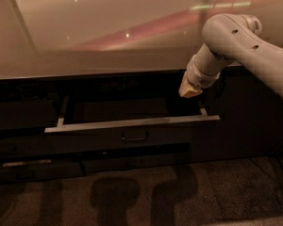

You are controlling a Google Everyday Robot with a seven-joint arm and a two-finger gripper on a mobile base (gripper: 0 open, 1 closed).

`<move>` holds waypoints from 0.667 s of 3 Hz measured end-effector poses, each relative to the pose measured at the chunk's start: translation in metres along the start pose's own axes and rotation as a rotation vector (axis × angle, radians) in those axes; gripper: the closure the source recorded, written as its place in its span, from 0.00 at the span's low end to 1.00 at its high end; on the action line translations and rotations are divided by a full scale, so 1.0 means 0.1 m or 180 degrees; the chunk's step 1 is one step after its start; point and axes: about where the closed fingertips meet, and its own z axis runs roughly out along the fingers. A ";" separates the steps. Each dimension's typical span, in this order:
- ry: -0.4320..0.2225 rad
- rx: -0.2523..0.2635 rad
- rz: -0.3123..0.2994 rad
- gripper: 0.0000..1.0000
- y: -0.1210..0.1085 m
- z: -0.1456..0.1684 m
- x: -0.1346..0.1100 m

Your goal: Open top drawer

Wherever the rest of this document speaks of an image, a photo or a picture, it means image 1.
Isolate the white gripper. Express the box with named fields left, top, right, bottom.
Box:
left=178, top=55, right=221, bottom=98

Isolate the dark drawer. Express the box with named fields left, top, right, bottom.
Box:
left=45, top=96, right=220, bottom=152
left=0, top=159, right=84, bottom=184
left=0, top=136, right=75, bottom=158
left=0, top=101, right=58, bottom=130
left=82, top=153, right=186, bottom=173

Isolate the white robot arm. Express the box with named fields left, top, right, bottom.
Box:
left=179, top=14, right=283, bottom=99

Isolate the dark cabinet frame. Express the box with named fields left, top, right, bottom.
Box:
left=0, top=67, right=283, bottom=175

